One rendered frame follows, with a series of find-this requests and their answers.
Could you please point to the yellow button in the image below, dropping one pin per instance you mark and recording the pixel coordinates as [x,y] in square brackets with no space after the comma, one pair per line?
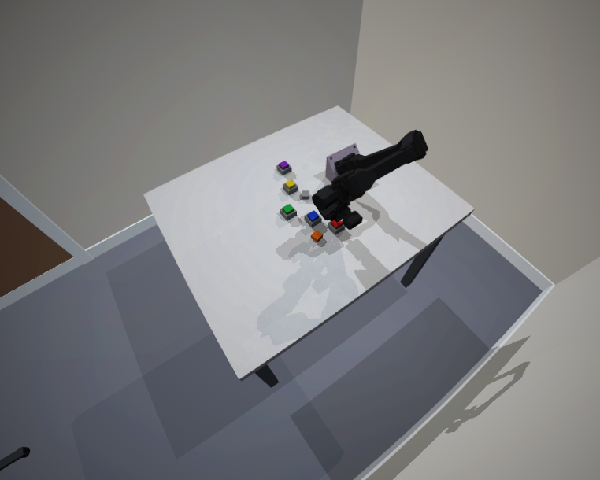
[290,187]

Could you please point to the green button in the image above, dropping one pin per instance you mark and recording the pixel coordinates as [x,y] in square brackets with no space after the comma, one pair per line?
[288,212]

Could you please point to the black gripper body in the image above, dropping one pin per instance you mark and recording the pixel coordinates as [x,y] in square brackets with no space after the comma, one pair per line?
[350,220]

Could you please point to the red push button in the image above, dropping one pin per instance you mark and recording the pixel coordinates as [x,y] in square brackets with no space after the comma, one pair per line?
[336,228]

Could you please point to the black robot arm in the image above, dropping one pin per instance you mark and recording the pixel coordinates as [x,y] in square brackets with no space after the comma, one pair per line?
[357,173]

